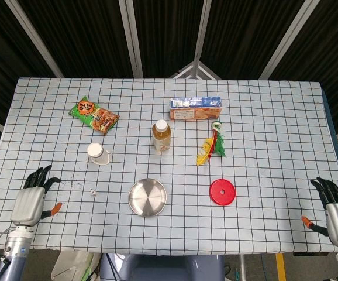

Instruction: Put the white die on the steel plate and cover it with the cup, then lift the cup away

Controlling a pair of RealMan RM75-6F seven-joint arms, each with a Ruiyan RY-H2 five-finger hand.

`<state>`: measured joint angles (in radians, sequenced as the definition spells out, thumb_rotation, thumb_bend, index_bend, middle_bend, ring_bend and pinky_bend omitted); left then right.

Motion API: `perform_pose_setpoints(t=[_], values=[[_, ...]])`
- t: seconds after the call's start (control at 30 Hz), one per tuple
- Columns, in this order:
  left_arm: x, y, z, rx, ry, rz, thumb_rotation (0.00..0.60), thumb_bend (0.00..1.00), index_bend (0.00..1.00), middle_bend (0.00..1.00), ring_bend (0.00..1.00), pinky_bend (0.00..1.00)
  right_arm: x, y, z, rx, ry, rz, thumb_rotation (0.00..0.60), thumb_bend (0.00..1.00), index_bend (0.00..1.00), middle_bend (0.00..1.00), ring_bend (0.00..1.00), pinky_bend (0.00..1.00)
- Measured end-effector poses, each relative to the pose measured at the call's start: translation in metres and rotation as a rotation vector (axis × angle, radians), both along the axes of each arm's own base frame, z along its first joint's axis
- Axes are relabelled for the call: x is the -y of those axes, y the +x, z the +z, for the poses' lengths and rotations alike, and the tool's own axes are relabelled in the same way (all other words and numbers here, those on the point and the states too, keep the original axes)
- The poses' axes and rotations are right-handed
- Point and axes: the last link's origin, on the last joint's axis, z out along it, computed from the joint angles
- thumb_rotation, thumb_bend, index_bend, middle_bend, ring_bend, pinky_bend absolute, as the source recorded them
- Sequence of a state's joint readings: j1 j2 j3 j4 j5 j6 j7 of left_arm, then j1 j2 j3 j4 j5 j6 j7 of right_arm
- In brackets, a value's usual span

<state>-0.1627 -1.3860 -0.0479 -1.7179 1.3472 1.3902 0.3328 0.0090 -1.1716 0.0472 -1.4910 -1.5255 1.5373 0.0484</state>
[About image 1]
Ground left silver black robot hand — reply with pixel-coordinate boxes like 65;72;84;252
10;164;63;228

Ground white paper cup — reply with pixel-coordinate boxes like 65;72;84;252
87;142;112;166

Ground round steel plate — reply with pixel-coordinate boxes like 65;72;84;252
128;177;168;218

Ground metal table leg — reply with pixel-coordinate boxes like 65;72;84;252
238;253;245;281

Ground green snack bag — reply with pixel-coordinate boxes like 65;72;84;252
68;95;120;136

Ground light blue checkered tablecloth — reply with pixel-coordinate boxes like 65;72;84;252
0;77;338;255

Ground red plastic disc with hole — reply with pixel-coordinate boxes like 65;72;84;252
209;179;237;206

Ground tea bottle with white cap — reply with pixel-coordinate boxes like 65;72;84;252
151;119;173;154

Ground blue grey robot torso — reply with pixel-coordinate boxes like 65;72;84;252
99;253;226;281

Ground red yellow green feather shuttlecock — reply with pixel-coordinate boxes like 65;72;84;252
196;119;227;167

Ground black pleated curtain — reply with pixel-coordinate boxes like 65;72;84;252
0;0;338;153

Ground orange blue cookie box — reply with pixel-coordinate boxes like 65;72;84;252
169;96;224;121

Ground white triangular frame brace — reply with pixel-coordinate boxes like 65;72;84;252
168;60;223;80

